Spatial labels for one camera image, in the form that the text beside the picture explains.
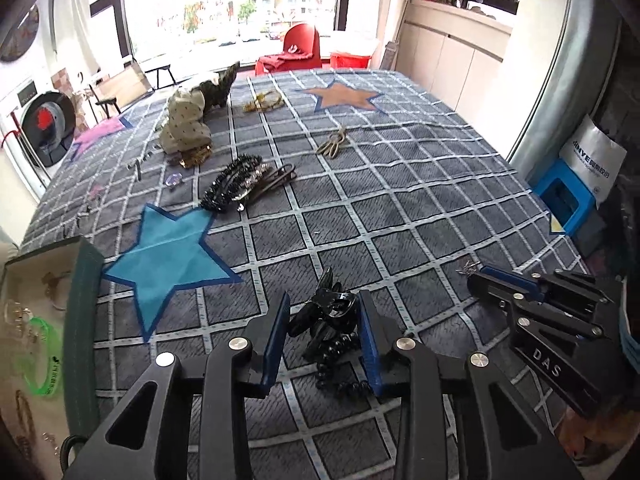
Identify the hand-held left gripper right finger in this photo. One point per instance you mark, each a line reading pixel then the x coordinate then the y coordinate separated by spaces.
pixel 370 345

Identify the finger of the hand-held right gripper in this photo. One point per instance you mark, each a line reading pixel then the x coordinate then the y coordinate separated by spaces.
pixel 492 290
pixel 510 276

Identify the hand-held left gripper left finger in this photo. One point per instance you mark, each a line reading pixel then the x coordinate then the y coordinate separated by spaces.
pixel 275 345

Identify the small silver earring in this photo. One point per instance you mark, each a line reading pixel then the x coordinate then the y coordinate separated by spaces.
pixel 467 270

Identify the black claw hair clip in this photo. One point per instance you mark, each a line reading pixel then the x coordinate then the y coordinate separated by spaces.
pixel 330 310

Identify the white jewelry box green rim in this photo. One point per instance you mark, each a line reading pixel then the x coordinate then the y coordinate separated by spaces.
pixel 82 335

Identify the purple headband with gold bow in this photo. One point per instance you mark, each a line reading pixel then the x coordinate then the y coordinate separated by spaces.
pixel 50 278

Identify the blue plastic stool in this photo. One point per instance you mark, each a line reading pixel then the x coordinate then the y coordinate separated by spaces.
pixel 555 180

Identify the grey checked blanket with stars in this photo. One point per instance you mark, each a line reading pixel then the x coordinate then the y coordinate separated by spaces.
pixel 400 210

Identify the white shopping bag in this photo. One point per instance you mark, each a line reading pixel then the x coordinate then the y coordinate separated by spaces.
pixel 592 155

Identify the brown headband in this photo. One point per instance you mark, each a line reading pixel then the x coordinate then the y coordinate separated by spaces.
pixel 272 182

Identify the black beaded headbands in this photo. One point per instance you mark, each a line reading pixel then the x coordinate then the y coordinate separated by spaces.
pixel 230 185

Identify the gold hair clip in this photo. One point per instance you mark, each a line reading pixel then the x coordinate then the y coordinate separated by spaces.
pixel 195 158
pixel 332 142

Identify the gold hair clip centre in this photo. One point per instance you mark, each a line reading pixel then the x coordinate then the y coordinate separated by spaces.
pixel 332 142

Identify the beige low cabinet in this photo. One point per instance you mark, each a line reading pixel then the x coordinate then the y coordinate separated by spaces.
pixel 450 60

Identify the beige cloth pouch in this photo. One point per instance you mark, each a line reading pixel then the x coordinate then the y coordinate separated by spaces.
pixel 182 120

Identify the dark patterned cloth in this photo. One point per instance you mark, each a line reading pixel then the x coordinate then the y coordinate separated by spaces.
pixel 220 87

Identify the red plastic basket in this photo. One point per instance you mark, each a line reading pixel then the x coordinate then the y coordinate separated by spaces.
pixel 350 60

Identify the folding chair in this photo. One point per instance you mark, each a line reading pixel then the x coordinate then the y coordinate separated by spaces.
pixel 125 85

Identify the red plastic chair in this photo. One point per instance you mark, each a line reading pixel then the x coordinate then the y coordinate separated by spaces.
pixel 300 40

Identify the white washing machine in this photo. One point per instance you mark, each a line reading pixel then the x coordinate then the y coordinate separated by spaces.
pixel 47 120

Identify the round floral plate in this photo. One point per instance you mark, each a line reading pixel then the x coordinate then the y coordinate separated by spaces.
pixel 20 35

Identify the black frame table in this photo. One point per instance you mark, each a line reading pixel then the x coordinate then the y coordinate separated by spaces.
pixel 157 67

